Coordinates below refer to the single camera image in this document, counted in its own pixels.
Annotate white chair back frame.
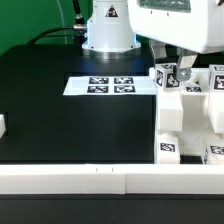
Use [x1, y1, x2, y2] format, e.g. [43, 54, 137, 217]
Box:
[149, 64, 224, 134]

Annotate white tagged small block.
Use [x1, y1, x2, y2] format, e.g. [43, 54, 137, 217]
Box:
[155, 63, 180, 90]

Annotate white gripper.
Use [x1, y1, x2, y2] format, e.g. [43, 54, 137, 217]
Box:
[128, 0, 224, 82]

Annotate white chair seat part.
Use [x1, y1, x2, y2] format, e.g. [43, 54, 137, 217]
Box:
[179, 86, 210, 156]

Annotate white front rail barrier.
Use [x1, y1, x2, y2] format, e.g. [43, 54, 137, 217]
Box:
[0, 164, 224, 194]

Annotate black cables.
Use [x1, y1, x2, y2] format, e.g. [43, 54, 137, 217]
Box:
[27, 0, 88, 46]

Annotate white part left edge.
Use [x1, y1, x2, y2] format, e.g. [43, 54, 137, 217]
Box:
[0, 114, 6, 139]

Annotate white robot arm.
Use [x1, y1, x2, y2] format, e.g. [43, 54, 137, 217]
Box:
[82, 0, 224, 81]

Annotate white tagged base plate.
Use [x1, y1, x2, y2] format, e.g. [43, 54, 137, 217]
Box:
[63, 76, 156, 96]

